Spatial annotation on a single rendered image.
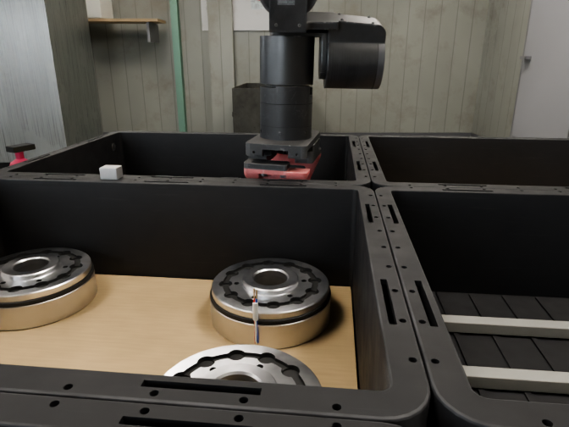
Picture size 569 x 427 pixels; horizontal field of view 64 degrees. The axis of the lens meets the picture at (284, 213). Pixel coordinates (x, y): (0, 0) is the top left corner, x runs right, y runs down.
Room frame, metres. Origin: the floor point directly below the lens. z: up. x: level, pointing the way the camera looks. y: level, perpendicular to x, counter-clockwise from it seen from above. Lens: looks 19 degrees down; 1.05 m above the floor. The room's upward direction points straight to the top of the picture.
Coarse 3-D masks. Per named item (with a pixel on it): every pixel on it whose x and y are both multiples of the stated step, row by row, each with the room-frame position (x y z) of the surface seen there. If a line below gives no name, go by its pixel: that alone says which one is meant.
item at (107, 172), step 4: (100, 168) 0.44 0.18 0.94; (104, 168) 0.44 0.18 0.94; (108, 168) 0.44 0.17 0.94; (112, 168) 0.44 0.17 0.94; (116, 168) 0.44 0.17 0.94; (120, 168) 0.45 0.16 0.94; (100, 172) 0.44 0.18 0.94; (104, 172) 0.44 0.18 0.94; (108, 172) 0.44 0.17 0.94; (112, 172) 0.44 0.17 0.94; (116, 172) 0.44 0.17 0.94; (120, 172) 0.45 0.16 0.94; (100, 176) 0.44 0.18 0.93; (104, 176) 0.44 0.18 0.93; (108, 176) 0.44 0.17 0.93; (112, 176) 0.44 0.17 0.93; (116, 176) 0.44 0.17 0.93; (120, 176) 0.45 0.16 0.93
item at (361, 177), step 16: (80, 144) 0.63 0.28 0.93; (352, 144) 0.63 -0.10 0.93; (32, 160) 0.53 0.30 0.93; (48, 160) 0.55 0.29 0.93; (352, 160) 0.53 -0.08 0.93; (48, 176) 0.45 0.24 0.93; (64, 176) 0.45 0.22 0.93; (80, 176) 0.45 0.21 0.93; (96, 176) 0.45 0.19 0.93; (128, 176) 0.45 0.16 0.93; (144, 176) 0.45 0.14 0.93; (160, 176) 0.45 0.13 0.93; (176, 176) 0.45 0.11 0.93; (368, 176) 0.45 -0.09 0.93
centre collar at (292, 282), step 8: (248, 272) 0.36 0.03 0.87; (256, 272) 0.36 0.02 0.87; (264, 272) 0.37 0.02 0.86; (272, 272) 0.37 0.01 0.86; (280, 272) 0.36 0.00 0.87; (288, 272) 0.36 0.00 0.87; (248, 280) 0.35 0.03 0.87; (288, 280) 0.35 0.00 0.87; (296, 280) 0.35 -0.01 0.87; (248, 288) 0.34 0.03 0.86; (256, 288) 0.33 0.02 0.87; (264, 288) 0.33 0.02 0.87; (272, 288) 0.33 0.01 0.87; (280, 288) 0.33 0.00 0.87; (288, 288) 0.33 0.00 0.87; (272, 296) 0.33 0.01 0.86
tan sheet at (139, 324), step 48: (144, 288) 0.40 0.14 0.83; (192, 288) 0.40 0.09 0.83; (336, 288) 0.40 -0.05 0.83; (0, 336) 0.32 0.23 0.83; (48, 336) 0.32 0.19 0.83; (96, 336) 0.32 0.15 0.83; (144, 336) 0.32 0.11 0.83; (192, 336) 0.32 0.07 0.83; (336, 336) 0.32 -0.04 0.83; (336, 384) 0.26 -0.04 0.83
